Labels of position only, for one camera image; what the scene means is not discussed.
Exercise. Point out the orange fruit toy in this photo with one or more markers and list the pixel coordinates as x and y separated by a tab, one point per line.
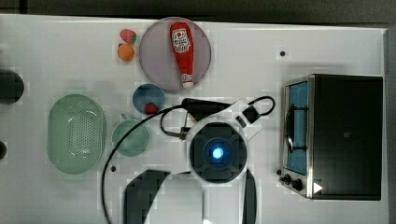
126	52

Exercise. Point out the small black object left edge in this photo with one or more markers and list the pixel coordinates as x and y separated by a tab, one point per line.
3	150

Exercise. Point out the black cylinder container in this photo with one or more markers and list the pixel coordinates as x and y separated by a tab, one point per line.
11	87

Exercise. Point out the red ketchup bottle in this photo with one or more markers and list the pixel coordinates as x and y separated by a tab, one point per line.
183	49

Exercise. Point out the red strawberry toy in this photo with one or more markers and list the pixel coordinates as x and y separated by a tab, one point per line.
128	36

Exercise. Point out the black toaster oven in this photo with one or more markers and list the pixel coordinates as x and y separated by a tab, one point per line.
332	137

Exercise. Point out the green mug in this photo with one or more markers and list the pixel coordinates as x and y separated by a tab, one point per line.
136	142

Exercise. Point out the green oval colander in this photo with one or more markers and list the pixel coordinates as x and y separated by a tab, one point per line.
76	134

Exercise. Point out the blue bowl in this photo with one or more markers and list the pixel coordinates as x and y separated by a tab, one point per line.
148	94

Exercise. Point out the grey round plate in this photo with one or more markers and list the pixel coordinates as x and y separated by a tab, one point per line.
157	59

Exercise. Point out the small strawberry in bowl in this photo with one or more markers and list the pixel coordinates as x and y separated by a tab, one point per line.
151	108

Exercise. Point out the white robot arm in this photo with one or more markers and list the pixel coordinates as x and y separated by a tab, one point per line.
217	188

